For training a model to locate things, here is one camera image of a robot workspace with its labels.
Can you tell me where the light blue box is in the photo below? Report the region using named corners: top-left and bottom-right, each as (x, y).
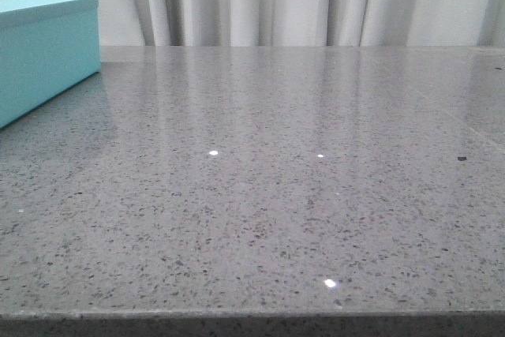
top-left (1, 0), bottom-right (101, 126)

